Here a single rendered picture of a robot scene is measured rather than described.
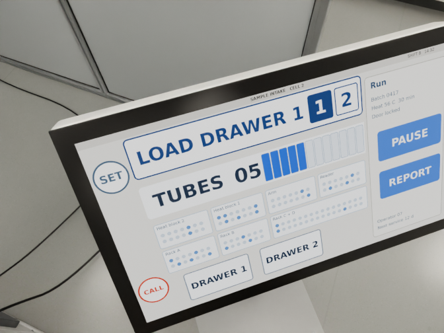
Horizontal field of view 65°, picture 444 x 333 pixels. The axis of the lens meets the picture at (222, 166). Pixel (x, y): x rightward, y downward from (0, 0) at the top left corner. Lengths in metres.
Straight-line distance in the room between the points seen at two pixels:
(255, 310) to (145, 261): 1.04
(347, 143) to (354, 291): 1.17
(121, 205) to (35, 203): 1.43
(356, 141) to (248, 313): 1.08
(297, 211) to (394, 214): 0.16
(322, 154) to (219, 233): 0.17
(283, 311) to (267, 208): 1.04
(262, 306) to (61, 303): 0.81
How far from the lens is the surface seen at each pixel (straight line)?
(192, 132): 0.41
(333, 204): 0.52
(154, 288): 0.51
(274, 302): 1.49
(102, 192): 0.43
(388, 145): 0.53
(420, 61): 0.53
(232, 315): 1.47
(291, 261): 0.54
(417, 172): 0.58
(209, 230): 0.47
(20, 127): 2.13
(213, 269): 0.50
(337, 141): 0.48
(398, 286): 1.68
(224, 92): 0.41
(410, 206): 0.60
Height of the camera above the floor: 1.51
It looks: 62 degrees down
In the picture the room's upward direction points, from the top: 2 degrees counter-clockwise
